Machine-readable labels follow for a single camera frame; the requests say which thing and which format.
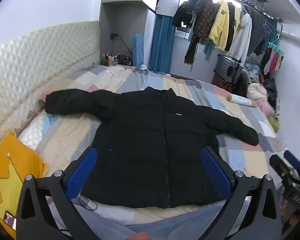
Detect yellow fleece jacket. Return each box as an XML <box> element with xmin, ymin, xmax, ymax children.
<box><xmin>208</xmin><ymin>0</ymin><xmax>241</xmax><ymax>52</ymax></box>

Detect grey suitcase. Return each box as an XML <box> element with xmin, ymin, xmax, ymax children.
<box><xmin>215</xmin><ymin>54</ymin><xmax>242</xmax><ymax>84</ymax></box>

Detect black puffer jacket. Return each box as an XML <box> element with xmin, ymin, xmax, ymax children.
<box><xmin>45</xmin><ymin>86</ymin><xmax>259</xmax><ymax>209</ymax></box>

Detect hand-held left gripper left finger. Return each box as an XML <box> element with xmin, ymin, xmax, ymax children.
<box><xmin>16</xmin><ymin>147</ymin><xmax>98</xmax><ymax>240</ymax></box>

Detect dark red suitcase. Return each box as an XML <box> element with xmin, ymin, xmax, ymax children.
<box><xmin>212</xmin><ymin>73</ymin><xmax>237</xmax><ymax>93</ymax></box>

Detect white air conditioner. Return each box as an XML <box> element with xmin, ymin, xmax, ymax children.
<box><xmin>280</xmin><ymin>30</ymin><xmax>300</xmax><ymax>49</ymax></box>

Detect pastel patchwork quilt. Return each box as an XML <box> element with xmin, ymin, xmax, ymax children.
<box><xmin>17</xmin><ymin>65</ymin><xmax>285</xmax><ymax>240</ymax></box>

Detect black smartphone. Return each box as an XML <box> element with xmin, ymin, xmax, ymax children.
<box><xmin>4</xmin><ymin>211</ymin><xmax>17</xmax><ymax>230</ymax></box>

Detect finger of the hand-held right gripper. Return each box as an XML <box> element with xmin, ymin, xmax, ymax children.
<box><xmin>269</xmin><ymin>154</ymin><xmax>292</xmax><ymax>180</ymax></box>
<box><xmin>283</xmin><ymin>149</ymin><xmax>300</xmax><ymax>174</ymax></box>

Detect white cardboard tube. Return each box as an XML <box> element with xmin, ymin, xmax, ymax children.
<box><xmin>226</xmin><ymin>94</ymin><xmax>258</xmax><ymax>108</ymax></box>

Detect black metal clothes rack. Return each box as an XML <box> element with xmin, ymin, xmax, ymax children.
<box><xmin>182</xmin><ymin>0</ymin><xmax>283</xmax><ymax>25</ymax></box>

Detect green clip hanger with socks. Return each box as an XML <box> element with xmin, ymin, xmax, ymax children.
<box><xmin>261</xmin><ymin>34</ymin><xmax>285</xmax><ymax>75</ymax></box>

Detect yellow crown pillow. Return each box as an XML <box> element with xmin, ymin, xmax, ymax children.
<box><xmin>0</xmin><ymin>130</ymin><xmax>47</xmax><ymax>239</ymax></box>

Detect white quilted mattress pad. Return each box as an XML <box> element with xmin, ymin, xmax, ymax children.
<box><xmin>17</xmin><ymin>110</ymin><xmax>50</xmax><ymax>150</ymax></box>

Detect pile of clothes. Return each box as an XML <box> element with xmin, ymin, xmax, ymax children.
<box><xmin>240</xmin><ymin>55</ymin><xmax>280</xmax><ymax>130</ymax></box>

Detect cream padded headboard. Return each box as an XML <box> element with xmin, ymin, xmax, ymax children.
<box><xmin>0</xmin><ymin>20</ymin><xmax>102</xmax><ymax>153</ymax></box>

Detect white hoodie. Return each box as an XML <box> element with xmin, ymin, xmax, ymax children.
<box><xmin>229</xmin><ymin>12</ymin><xmax>252</xmax><ymax>65</ymax></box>

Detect blue curtain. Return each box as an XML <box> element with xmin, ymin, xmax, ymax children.
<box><xmin>149</xmin><ymin>15</ymin><xmax>177</xmax><ymax>74</ymax></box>

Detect black hanging jacket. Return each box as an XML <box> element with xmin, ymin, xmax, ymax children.
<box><xmin>172</xmin><ymin>1</ymin><xmax>198</xmax><ymax>28</ymax></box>

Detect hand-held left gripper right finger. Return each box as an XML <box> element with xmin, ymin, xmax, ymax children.
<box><xmin>201</xmin><ymin>146</ymin><xmax>283</xmax><ymax>240</ymax></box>

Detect dark grey hanging pants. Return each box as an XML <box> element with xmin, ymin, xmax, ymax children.
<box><xmin>247</xmin><ymin>9</ymin><xmax>278</xmax><ymax>55</ymax></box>

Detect bedside clutter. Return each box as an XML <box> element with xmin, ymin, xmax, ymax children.
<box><xmin>100</xmin><ymin>52</ymin><xmax>133</xmax><ymax>67</ymax></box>

